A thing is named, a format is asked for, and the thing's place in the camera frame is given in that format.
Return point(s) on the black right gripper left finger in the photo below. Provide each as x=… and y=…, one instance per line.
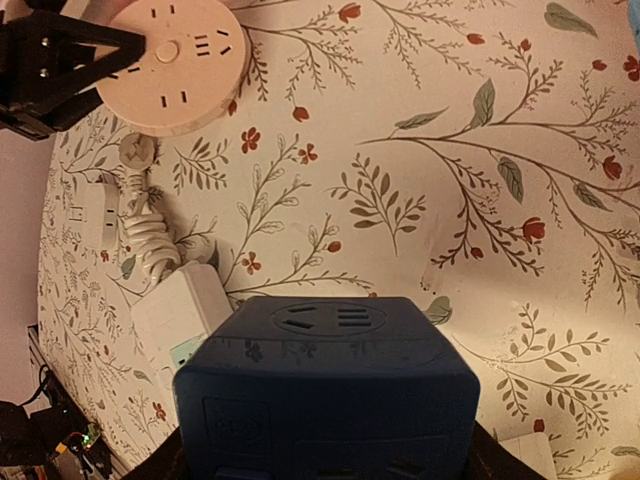
x=168, y=462

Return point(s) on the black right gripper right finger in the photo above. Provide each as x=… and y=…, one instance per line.
x=488, y=460

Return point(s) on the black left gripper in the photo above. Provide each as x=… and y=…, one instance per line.
x=49, y=63

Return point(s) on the round pink socket base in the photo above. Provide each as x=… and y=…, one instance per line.
x=194, y=60

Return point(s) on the dark blue cube socket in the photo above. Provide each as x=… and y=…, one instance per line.
x=326, y=388

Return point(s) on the white multicolour power strip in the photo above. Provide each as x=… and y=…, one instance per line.
x=177, y=316

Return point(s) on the white plug adapter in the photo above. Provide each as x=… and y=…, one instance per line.
x=94, y=214

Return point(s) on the white flat charger adapter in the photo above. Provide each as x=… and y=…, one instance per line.
x=533, y=450

